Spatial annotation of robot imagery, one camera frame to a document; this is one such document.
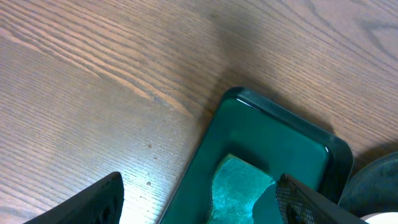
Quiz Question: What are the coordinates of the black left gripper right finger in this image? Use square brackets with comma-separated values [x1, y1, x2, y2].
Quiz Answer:
[275, 174, 367, 224]

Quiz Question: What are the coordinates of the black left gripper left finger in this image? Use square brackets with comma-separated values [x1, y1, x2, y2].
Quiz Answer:
[25, 172, 124, 224]

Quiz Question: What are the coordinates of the green sponge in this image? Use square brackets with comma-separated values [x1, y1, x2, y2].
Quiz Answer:
[207, 154, 274, 224]

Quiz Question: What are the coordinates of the round black tray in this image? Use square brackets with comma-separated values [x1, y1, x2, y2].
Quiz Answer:
[339, 152, 397, 217]

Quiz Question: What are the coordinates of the dark green rectangular tray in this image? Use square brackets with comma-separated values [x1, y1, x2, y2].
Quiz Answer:
[161, 87, 353, 223]

